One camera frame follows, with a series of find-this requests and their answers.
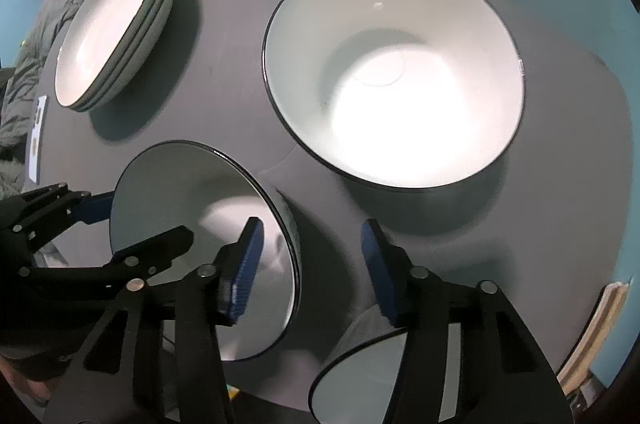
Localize white bowl with grey outside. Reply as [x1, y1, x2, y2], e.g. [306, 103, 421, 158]
[262, 0, 526, 194]
[308, 304, 481, 424]
[109, 141, 302, 362]

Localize grey duvet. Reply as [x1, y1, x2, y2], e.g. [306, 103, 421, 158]
[0, 0, 126, 200]

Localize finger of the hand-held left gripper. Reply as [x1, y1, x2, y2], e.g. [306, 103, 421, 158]
[20, 227, 195, 290]
[0, 183, 113, 255]

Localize person's left hand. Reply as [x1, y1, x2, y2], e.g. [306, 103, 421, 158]
[0, 356, 61, 407]

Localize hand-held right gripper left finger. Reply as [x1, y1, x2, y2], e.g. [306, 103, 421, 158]
[42, 217, 264, 424]

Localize white smartphone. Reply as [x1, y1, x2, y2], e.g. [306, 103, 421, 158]
[27, 94, 48, 182]

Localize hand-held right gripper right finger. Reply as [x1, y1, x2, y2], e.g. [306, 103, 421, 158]
[362, 218, 573, 424]

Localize wooden boards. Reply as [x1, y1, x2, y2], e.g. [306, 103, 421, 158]
[555, 279, 628, 397]

